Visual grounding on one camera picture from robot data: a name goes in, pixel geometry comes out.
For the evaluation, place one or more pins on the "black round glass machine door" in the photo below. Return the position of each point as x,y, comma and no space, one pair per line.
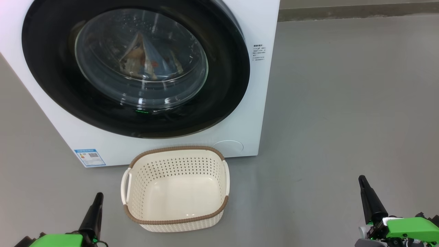
223,85

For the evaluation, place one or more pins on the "cream cloth garment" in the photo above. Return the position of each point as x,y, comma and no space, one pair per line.
132,58

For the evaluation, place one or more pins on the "white front-load washing machine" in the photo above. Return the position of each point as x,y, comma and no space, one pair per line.
260,103

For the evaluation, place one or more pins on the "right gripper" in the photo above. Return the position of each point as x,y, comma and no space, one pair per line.
411,230

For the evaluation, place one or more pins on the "printed text instruction label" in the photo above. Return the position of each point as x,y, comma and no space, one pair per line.
259,52

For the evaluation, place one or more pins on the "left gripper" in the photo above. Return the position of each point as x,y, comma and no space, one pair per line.
58,240

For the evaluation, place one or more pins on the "blue cartoon print garment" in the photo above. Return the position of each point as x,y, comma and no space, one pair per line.
151,55

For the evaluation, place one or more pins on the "round white filter cover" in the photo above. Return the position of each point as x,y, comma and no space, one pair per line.
229,146

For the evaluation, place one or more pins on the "cream perforated laundry basket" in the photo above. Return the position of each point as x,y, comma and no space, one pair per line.
178,199

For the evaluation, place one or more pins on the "blue energy label sticker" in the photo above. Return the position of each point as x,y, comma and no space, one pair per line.
90,157

